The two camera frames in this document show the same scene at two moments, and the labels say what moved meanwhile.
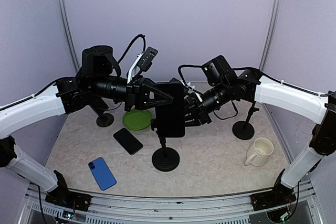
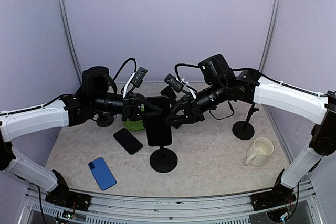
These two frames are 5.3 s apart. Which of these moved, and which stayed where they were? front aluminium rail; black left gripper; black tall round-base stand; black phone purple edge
Moved: black left gripper
Stayed: black tall round-base stand; front aluminium rail; black phone purple edge
